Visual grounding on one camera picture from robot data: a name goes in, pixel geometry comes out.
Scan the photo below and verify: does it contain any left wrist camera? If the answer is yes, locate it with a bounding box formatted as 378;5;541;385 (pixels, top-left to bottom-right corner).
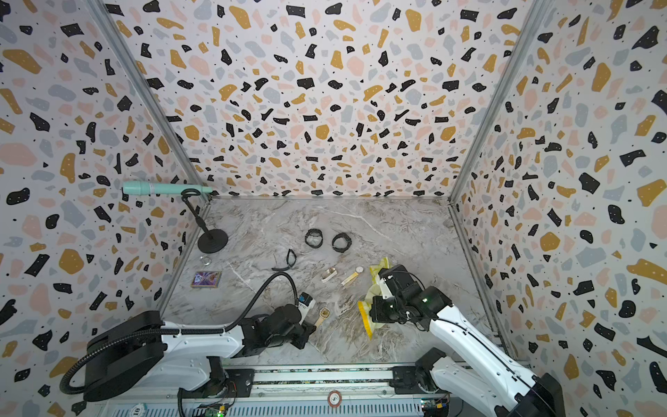
297;292;314;324

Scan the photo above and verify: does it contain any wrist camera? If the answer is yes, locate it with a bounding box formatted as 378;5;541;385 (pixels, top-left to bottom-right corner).
378;265;415;298
297;292;314;324

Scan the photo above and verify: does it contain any red white round sticker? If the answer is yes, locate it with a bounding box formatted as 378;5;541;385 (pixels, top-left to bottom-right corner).
328;390;342;408

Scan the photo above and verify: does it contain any yellow green white cloth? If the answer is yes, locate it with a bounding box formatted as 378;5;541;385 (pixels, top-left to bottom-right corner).
357;257;392;340

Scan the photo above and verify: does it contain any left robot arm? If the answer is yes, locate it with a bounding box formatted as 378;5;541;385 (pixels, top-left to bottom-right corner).
59;272;316;402

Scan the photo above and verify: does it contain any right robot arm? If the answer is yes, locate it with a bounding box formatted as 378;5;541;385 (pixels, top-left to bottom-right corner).
370;283;566;416

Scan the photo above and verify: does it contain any black microphone stand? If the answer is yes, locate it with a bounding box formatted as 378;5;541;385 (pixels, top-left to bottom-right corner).
181;188;229;255

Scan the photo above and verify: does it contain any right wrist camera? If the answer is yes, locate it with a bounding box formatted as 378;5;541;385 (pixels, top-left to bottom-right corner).
378;265;415;298

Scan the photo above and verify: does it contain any small framed picture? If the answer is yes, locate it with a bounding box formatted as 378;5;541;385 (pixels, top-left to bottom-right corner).
191;271;222;288

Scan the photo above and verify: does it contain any black digital watch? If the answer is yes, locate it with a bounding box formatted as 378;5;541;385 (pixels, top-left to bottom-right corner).
331;232;353;253

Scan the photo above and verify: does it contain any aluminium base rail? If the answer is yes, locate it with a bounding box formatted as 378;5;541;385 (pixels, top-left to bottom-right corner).
91;364;484;416

